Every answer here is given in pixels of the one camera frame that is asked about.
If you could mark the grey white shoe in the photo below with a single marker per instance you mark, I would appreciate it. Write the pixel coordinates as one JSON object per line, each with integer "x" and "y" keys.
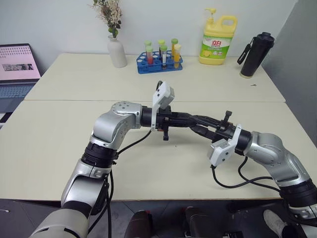
{"x": 275, "y": 223}

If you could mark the green-capped tube dark liquid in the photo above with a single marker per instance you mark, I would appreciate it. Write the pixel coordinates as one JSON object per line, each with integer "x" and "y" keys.
{"x": 161, "y": 45}

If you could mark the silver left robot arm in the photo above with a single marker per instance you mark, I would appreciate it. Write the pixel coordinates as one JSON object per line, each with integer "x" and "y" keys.
{"x": 111, "y": 124}

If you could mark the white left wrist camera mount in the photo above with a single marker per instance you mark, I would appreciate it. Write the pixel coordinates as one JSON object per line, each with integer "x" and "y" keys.
{"x": 164, "y": 95}

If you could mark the yellow detergent pump bottle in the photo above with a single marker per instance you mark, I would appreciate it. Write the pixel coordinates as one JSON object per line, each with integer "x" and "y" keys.
{"x": 215, "y": 44}

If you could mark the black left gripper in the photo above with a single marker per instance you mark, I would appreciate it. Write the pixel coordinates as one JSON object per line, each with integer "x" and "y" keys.
{"x": 171, "y": 120}

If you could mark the open laptop with pink screen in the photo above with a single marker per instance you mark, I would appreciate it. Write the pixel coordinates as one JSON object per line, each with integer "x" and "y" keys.
{"x": 15, "y": 62}

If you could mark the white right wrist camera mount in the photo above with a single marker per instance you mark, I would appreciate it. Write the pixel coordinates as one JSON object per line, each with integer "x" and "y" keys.
{"x": 223, "y": 151}

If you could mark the white ceramic vase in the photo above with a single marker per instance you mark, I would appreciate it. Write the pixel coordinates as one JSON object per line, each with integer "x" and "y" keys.
{"x": 117, "y": 53}

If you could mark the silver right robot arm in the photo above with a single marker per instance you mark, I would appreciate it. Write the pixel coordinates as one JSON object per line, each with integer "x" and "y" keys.
{"x": 267, "y": 148}

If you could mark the green-capped tube white liquid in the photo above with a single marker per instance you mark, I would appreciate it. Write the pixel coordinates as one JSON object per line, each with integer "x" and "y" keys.
{"x": 163, "y": 55}

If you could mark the beige-capped tube yellow liquid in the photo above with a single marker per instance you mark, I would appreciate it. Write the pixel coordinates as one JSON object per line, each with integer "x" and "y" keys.
{"x": 177, "y": 55}

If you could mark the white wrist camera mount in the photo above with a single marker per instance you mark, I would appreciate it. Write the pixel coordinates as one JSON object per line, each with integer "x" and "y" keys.
{"x": 164, "y": 95}
{"x": 223, "y": 151}

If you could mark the green-capped tube orange liquid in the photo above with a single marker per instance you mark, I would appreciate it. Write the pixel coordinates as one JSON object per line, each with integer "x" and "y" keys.
{"x": 174, "y": 47}

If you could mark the green-capped tube red liquid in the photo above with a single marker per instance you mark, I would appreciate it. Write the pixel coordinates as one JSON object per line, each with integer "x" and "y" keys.
{"x": 149, "y": 55}
{"x": 147, "y": 43}

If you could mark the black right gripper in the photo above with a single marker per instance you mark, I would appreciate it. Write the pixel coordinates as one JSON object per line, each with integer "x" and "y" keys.
{"x": 224, "y": 130}

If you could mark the dried flower bouquet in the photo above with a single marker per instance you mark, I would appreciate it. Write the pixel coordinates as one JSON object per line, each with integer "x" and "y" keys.
{"x": 110, "y": 13}

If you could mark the dark rounded shape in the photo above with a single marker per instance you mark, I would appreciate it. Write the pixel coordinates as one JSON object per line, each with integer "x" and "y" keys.
{"x": 138, "y": 224}
{"x": 195, "y": 223}

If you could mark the blue test tube rack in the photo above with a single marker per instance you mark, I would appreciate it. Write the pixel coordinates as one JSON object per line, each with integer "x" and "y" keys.
{"x": 153, "y": 67}

